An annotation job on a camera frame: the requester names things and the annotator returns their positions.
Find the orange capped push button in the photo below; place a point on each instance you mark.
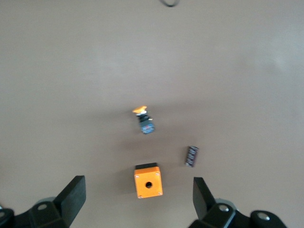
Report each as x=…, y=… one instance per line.
x=146, y=124

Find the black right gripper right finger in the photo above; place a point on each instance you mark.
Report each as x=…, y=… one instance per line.
x=204, y=202

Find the orange button enclosure box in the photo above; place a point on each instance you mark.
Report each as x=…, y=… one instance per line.
x=142, y=185

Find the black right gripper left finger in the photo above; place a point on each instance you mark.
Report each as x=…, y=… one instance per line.
x=71, y=197

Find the dark cylindrical capacitor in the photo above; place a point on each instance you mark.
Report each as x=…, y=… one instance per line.
x=192, y=156

